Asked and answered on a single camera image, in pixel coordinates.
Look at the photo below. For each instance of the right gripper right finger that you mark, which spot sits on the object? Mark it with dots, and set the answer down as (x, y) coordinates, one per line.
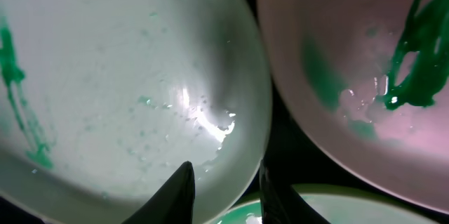
(281, 204)

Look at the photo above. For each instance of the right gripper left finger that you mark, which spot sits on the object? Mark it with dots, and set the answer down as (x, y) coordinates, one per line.
(173, 203)

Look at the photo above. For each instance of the mint plate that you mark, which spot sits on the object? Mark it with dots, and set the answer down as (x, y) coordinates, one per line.
(337, 204)
(103, 100)

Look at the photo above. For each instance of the round black serving tray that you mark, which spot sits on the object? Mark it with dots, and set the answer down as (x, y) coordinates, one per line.
(292, 157)

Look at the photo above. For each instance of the mint plate front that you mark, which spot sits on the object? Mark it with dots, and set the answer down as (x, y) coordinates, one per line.
(337, 204)

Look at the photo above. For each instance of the white plate rear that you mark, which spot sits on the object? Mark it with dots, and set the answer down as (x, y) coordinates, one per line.
(367, 81)

